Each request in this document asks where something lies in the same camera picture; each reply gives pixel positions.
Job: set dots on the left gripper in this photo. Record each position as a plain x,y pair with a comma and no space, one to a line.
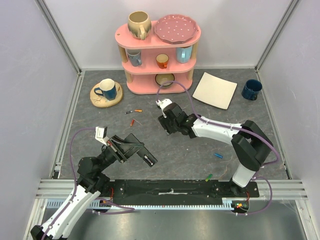
118,146

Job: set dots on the grey blue mug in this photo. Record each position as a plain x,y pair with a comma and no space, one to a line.
134,56

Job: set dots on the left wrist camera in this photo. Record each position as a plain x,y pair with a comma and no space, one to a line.
101,134

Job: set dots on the light blue mug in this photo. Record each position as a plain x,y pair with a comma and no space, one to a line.
183,54

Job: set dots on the small orange cup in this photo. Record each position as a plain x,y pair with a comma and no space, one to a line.
162,60

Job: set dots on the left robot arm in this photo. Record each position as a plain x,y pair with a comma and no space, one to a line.
90,184

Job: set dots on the blue mug cream interior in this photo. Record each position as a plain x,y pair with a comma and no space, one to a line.
106,88

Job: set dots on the beige round saucer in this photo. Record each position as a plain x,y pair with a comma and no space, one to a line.
101,102

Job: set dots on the dark patterned bowl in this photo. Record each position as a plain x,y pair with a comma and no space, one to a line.
164,79

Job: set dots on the pink dotted plate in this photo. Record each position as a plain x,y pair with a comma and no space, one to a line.
175,28

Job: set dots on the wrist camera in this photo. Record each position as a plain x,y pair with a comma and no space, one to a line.
162,104
101,134

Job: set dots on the green battery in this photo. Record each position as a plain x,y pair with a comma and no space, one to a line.
208,177

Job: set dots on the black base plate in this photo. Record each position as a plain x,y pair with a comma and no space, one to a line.
175,192

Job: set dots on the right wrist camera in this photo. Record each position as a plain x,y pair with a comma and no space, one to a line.
162,104

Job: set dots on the square white plate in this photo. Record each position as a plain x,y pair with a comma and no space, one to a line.
215,91

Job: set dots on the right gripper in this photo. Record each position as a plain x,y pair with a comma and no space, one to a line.
165,122

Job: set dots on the dark blue mug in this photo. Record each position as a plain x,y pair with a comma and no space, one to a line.
251,89

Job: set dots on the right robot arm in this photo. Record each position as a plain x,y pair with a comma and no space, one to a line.
250,144

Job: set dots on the beige ceramic mug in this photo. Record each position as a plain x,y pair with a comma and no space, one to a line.
139,24

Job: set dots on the black remote control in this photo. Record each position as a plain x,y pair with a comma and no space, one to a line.
140,148

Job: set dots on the pink three-tier shelf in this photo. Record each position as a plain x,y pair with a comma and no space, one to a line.
141,79

